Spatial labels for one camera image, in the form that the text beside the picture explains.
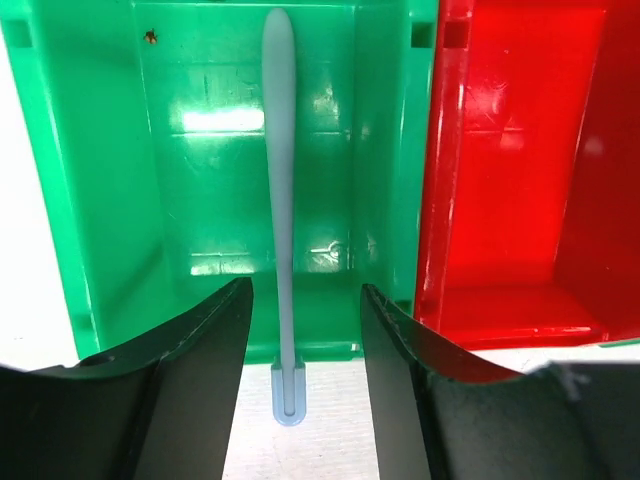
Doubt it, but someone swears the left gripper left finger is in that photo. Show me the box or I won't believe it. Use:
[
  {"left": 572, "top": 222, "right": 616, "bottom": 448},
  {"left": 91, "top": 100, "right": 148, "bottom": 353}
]
[{"left": 1, "top": 278, "right": 254, "bottom": 479}]

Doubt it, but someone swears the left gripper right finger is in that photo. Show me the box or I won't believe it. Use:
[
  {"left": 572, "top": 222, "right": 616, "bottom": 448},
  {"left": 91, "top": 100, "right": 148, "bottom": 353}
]
[{"left": 360, "top": 284, "right": 639, "bottom": 479}]

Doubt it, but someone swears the red bin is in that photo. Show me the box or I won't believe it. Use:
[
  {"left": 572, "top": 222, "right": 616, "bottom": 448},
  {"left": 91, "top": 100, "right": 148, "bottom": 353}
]
[{"left": 414, "top": 1, "right": 639, "bottom": 350}]

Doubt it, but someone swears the left green bin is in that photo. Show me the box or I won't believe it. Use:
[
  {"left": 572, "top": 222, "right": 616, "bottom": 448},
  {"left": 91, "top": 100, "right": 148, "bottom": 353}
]
[{"left": 1, "top": 1, "right": 438, "bottom": 363}]

